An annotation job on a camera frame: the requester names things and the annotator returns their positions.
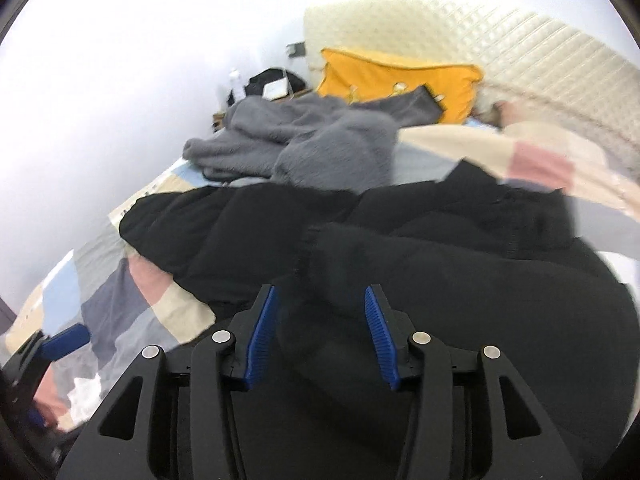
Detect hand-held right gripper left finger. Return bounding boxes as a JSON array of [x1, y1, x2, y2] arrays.
[[56, 284, 279, 480]]

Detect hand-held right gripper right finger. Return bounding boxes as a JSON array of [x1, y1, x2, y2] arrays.
[[364, 284, 584, 480]]

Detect black jacket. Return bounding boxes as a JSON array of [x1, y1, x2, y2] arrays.
[[119, 157, 632, 480]]

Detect grey fleece garment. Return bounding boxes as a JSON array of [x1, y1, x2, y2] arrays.
[[182, 94, 401, 192]]

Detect dark grey garment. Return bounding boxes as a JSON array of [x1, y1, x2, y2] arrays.
[[357, 85, 448, 128]]

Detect pastel patchwork blanket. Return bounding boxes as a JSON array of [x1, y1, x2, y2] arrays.
[[0, 119, 640, 433]]

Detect white box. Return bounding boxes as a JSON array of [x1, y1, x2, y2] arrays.
[[263, 79, 291, 102]]

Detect clear water bottle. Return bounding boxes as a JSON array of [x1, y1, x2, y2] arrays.
[[228, 67, 247, 106]]

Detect white fluffy cloth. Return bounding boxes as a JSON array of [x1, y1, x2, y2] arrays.
[[474, 94, 523, 127]]

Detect black bag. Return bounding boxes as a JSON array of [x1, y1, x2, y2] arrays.
[[227, 67, 308, 107]]

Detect yellow pillow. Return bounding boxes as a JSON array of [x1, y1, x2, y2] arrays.
[[316, 48, 485, 126]]

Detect cream quilted headboard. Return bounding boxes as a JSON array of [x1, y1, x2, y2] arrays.
[[303, 0, 640, 171]]

